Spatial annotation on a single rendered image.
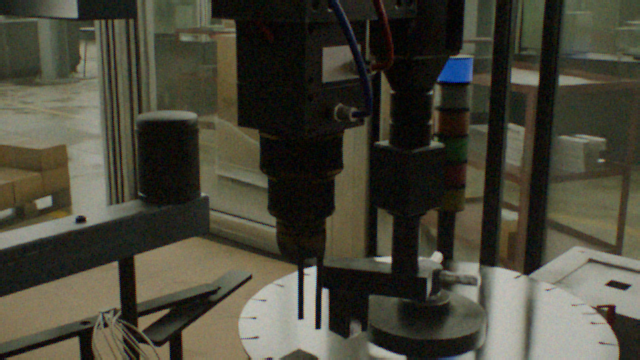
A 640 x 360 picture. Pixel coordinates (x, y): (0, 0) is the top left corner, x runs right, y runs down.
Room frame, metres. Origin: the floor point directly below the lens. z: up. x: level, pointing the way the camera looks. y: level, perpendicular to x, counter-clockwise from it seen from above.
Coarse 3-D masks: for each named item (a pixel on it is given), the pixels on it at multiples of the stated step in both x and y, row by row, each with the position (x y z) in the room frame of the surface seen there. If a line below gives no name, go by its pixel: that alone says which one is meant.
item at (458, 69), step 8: (456, 56) 0.93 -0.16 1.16; (464, 56) 0.93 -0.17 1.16; (472, 56) 0.93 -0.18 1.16; (448, 64) 0.92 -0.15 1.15; (456, 64) 0.91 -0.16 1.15; (464, 64) 0.92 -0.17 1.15; (472, 64) 0.93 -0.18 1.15; (448, 72) 0.92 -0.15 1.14; (456, 72) 0.91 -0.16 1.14; (464, 72) 0.92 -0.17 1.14; (440, 80) 0.92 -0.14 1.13; (448, 80) 0.92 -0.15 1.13; (456, 80) 0.91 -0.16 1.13; (464, 80) 0.92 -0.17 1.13
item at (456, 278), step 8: (432, 256) 0.67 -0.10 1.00; (440, 256) 0.68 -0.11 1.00; (424, 264) 0.64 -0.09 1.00; (432, 264) 0.64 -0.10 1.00; (440, 264) 0.64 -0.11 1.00; (432, 272) 0.63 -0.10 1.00; (440, 272) 0.63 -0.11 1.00; (448, 272) 0.63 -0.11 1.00; (456, 272) 0.63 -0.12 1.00; (432, 280) 0.63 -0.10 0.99; (440, 280) 0.63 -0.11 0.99; (448, 280) 0.63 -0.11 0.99; (456, 280) 0.62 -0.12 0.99; (464, 280) 0.62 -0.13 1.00; (472, 280) 0.62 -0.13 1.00; (432, 288) 0.63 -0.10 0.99; (440, 288) 0.63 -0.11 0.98; (432, 296) 0.63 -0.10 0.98
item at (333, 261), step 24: (408, 240) 0.56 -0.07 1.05; (336, 264) 0.58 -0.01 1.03; (360, 264) 0.58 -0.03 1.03; (384, 264) 0.58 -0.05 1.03; (408, 264) 0.56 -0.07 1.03; (336, 288) 0.57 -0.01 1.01; (360, 288) 0.56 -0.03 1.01; (384, 288) 0.56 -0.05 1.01; (408, 288) 0.55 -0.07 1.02; (336, 312) 0.57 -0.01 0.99; (360, 312) 0.58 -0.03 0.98
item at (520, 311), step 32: (288, 288) 0.71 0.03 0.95; (448, 288) 0.71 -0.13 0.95; (480, 288) 0.72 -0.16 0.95; (512, 288) 0.72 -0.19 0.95; (544, 288) 0.72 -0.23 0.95; (256, 320) 0.64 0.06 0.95; (288, 320) 0.64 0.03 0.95; (512, 320) 0.64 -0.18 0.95; (544, 320) 0.64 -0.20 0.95; (576, 320) 0.64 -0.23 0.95; (256, 352) 0.58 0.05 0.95; (288, 352) 0.58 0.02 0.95; (320, 352) 0.58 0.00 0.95; (352, 352) 0.58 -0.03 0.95; (384, 352) 0.58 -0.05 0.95; (416, 352) 0.58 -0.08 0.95; (448, 352) 0.58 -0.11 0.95; (480, 352) 0.58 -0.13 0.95; (512, 352) 0.58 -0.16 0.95; (544, 352) 0.58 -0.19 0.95; (576, 352) 0.58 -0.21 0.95; (608, 352) 0.58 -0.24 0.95
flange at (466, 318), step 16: (384, 304) 0.65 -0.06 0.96; (400, 304) 0.63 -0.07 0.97; (416, 304) 0.62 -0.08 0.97; (432, 304) 0.62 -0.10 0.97; (448, 304) 0.63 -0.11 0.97; (464, 304) 0.65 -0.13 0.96; (368, 320) 0.62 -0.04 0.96; (384, 320) 0.62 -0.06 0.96; (400, 320) 0.62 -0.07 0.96; (416, 320) 0.61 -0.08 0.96; (432, 320) 0.61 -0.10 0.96; (448, 320) 0.62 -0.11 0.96; (464, 320) 0.62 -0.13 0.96; (480, 320) 0.62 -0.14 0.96; (384, 336) 0.60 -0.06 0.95; (400, 336) 0.59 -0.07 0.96; (416, 336) 0.59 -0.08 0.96; (432, 336) 0.59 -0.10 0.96; (448, 336) 0.59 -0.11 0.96; (464, 336) 0.59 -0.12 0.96
